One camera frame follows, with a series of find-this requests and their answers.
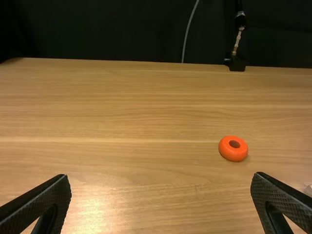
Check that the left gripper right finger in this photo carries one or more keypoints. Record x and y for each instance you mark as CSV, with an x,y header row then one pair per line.
x,y
280,197

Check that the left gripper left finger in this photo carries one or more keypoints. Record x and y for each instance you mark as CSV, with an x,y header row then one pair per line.
x,y
36,202

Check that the black clamp stand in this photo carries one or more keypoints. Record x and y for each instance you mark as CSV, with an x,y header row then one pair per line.
x,y
237,65

